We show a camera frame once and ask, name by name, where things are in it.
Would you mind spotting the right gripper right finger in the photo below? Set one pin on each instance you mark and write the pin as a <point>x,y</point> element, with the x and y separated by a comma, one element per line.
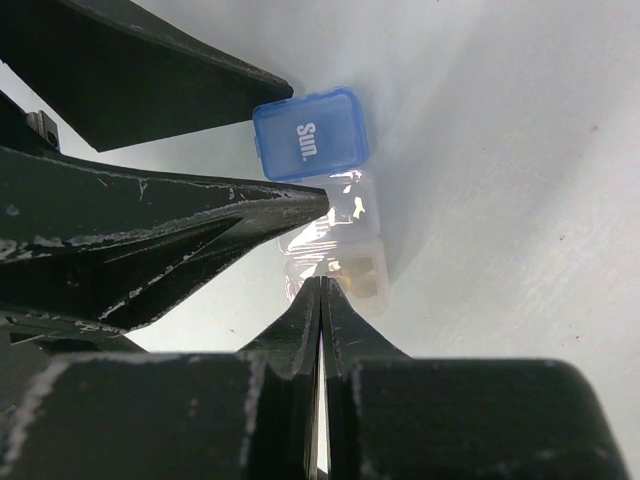
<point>392,416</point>

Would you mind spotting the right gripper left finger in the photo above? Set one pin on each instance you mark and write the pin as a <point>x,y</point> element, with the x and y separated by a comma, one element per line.
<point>244,415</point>

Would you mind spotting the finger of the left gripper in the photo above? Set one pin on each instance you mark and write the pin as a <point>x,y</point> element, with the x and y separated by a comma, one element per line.
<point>120,75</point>
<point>98,248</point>

